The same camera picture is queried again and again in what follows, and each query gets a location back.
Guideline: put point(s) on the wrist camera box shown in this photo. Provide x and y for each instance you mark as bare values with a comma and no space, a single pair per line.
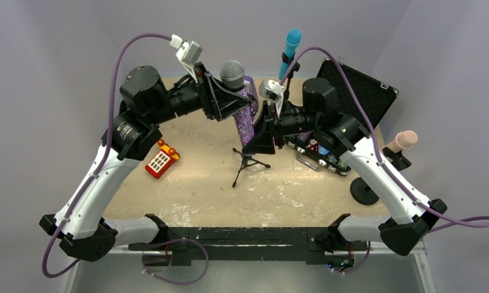
187,53
274,92

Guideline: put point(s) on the black tripod shock-mount stand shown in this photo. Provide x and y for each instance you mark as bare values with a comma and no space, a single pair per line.
248,159

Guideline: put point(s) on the pink microphone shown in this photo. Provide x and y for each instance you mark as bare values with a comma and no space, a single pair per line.
404,140

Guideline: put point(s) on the purple glitter microphone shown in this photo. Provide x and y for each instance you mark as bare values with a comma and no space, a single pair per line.
232,74

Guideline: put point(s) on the purple metronome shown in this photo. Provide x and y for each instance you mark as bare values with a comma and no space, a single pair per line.
250,89

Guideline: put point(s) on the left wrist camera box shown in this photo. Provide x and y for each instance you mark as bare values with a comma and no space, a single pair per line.
187,53

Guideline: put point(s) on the black poker chip case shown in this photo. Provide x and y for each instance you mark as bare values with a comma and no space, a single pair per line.
375,97

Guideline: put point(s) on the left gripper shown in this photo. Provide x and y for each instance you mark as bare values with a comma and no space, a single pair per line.
206,91

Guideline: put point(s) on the red yellow toy truck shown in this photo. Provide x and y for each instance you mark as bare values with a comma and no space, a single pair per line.
163,160

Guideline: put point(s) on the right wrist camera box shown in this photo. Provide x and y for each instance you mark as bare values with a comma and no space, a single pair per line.
274,92

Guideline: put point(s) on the black aluminium base frame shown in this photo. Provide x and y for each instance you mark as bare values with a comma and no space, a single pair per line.
311,245

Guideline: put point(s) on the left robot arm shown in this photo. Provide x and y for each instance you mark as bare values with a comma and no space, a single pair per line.
82,230

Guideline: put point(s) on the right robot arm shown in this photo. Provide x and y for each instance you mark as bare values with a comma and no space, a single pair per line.
411,214

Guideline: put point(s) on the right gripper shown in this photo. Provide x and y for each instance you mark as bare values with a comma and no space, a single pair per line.
276,124

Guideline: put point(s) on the blue microphone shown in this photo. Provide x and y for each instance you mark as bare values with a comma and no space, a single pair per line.
292,41

